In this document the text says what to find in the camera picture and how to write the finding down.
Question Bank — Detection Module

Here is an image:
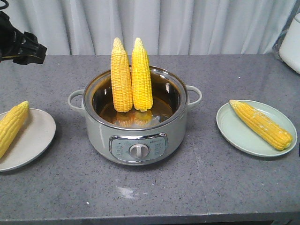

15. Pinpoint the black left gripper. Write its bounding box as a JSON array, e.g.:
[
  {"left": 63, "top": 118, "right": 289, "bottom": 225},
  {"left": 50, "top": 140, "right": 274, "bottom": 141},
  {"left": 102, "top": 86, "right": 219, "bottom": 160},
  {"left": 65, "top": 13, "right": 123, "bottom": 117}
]
[{"left": 0, "top": 12, "right": 47, "bottom": 65}]

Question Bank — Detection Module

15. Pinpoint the pale orange-yellow corn cob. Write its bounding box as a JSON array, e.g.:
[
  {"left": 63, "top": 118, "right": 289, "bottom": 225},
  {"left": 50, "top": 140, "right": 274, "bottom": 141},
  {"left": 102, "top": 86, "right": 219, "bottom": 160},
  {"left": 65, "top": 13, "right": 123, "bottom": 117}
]
[{"left": 111, "top": 37, "right": 133, "bottom": 113}]

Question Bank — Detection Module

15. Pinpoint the bright yellow corn cob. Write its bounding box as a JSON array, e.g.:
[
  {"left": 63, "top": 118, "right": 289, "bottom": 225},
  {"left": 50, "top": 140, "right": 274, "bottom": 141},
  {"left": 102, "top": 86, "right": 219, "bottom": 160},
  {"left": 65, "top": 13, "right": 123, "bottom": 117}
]
[{"left": 131, "top": 37, "right": 153, "bottom": 112}]

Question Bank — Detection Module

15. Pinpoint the yellow corn cob white patch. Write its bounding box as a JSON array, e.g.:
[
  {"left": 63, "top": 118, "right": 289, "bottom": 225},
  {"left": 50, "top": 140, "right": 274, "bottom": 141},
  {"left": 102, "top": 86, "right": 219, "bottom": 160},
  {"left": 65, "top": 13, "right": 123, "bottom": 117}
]
[{"left": 229, "top": 99, "right": 293, "bottom": 150}]

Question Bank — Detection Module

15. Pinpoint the grey pleated curtain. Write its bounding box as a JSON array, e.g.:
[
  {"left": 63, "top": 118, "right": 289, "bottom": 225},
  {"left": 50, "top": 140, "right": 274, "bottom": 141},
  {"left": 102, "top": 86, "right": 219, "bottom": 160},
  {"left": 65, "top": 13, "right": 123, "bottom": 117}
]
[{"left": 5, "top": 0, "right": 300, "bottom": 55}]

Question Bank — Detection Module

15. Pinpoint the white round plate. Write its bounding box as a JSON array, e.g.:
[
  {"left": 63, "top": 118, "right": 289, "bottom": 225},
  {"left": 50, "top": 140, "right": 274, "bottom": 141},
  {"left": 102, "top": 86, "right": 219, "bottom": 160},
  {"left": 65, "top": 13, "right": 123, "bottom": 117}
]
[{"left": 0, "top": 108, "right": 56, "bottom": 172}]

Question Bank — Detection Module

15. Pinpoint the sage green electric cooking pot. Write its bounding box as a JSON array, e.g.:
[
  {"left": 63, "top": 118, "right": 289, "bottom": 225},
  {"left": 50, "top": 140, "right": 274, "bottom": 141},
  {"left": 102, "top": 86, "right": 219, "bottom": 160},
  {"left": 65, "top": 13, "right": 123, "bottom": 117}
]
[{"left": 68, "top": 66, "right": 202, "bottom": 165}]

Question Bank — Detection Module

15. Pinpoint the light green round plate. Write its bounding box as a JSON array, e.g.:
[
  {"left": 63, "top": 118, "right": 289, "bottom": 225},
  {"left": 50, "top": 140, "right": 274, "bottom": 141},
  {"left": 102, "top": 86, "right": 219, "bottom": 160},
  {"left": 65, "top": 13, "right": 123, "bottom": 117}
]
[{"left": 216, "top": 100, "right": 298, "bottom": 158}]

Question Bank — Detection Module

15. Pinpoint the white appliance at right edge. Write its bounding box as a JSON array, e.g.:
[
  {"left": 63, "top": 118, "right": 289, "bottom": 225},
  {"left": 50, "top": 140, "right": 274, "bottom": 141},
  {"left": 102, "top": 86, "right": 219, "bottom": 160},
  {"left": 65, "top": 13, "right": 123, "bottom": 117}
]
[{"left": 279, "top": 13, "right": 300, "bottom": 74}]

